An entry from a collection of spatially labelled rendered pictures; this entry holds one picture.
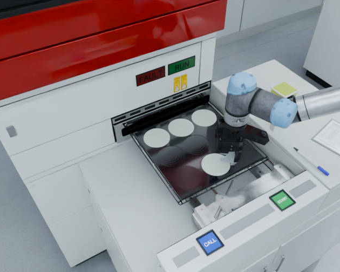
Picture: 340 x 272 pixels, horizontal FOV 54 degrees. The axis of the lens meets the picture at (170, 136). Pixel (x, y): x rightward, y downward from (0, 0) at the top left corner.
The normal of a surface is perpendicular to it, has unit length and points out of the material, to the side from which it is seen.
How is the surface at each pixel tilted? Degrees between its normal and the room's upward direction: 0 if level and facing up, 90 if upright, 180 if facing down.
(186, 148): 0
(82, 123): 90
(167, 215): 0
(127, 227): 0
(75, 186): 90
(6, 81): 90
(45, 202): 90
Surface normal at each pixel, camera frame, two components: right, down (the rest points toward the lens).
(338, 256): -0.01, -0.70
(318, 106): -0.37, 0.29
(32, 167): 0.50, 0.61
